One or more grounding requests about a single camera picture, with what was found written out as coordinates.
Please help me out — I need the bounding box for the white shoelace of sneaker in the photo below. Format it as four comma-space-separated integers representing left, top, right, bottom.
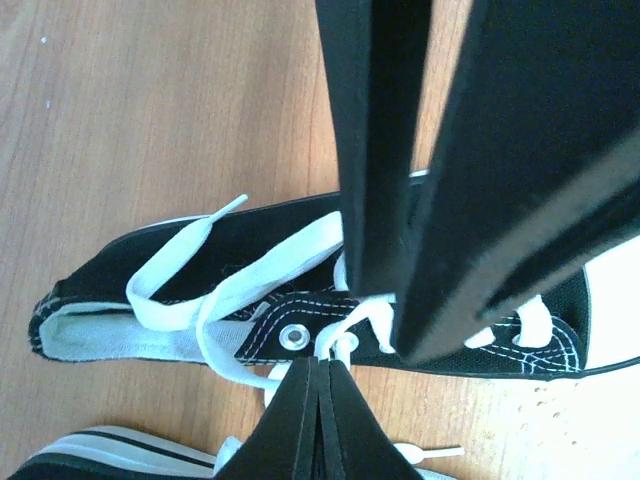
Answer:
213, 436, 465, 480
125, 194, 553, 394

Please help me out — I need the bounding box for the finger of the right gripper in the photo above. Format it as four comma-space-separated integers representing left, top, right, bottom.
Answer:
316, 1, 432, 297
394, 1, 639, 364

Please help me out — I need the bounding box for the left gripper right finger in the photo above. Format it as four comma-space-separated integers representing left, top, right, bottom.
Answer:
317, 360, 421, 480

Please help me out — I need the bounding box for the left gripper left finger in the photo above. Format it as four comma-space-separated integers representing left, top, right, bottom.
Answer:
215, 358, 319, 479

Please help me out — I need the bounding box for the black sneaker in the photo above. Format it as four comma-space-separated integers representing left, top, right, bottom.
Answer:
10, 425, 222, 479
28, 194, 639, 380

